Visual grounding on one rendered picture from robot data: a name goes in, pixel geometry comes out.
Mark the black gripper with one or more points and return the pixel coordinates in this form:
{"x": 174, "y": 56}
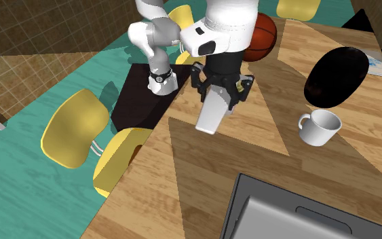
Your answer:
{"x": 224, "y": 68}

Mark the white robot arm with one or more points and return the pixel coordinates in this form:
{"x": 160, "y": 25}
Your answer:
{"x": 230, "y": 23}

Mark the white rectangular box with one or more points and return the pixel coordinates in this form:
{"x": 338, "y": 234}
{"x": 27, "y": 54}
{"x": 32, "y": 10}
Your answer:
{"x": 210, "y": 116}

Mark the orange basketball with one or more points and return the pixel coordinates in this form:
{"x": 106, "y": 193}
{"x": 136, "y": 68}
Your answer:
{"x": 261, "y": 36}

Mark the yellow chair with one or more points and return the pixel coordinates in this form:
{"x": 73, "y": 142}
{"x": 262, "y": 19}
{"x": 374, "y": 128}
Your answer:
{"x": 180, "y": 16}
{"x": 298, "y": 8}
{"x": 75, "y": 129}

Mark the dark robot stand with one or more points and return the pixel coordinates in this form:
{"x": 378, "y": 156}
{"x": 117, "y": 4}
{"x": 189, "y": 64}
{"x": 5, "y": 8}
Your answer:
{"x": 137, "y": 102}

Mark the white mug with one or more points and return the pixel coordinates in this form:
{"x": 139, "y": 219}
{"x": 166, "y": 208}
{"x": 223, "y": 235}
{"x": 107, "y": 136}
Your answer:
{"x": 316, "y": 132}

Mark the black oval object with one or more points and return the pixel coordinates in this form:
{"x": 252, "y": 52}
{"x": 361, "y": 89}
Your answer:
{"x": 336, "y": 77}

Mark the wooden table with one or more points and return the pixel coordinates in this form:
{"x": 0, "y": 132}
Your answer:
{"x": 144, "y": 205}

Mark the blue and white book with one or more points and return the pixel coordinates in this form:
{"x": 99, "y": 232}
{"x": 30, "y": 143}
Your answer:
{"x": 377, "y": 66}

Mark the teal rug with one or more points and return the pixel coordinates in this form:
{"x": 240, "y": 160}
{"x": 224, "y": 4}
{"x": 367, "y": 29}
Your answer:
{"x": 15, "y": 198}

